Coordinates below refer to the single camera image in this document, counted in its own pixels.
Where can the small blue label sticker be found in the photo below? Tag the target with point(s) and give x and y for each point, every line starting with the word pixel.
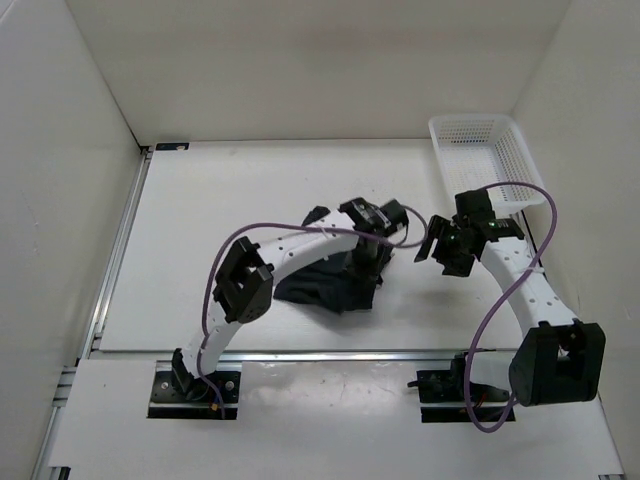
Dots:
pixel 172 146

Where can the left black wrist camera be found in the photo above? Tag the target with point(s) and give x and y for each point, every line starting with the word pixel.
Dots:
pixel 394 217

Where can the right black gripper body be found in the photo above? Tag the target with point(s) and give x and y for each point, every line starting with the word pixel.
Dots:
pixel 449 250

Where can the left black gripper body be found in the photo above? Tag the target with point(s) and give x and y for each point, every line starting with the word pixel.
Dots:
pixel 367 259

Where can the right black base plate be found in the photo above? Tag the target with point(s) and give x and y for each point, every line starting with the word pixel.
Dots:
pixel 441 397

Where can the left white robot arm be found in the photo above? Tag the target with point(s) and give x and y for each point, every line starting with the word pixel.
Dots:
pixel 239 288

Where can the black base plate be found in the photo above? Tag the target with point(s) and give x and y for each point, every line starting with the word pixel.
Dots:
pixel 167 401
pixel 441 397

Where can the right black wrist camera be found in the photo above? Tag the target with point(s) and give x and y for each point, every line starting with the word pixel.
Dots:
pixel 474 205

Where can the aluminium frame rail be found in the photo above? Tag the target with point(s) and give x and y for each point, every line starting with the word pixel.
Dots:
pixel 94 324

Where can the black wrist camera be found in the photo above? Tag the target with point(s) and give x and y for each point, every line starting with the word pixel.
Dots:
pixel 474 205
pixel 394 217

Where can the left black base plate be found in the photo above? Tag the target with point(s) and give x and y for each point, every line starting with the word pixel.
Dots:
pixel 167 401

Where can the white plastic perforated basket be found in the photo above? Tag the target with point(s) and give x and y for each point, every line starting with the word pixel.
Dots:
pixel 475 150

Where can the dark navy shorts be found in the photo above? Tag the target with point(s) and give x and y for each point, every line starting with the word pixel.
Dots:
pixel 323 283

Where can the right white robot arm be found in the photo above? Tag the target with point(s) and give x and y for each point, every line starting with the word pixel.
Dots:
pixel 560 357

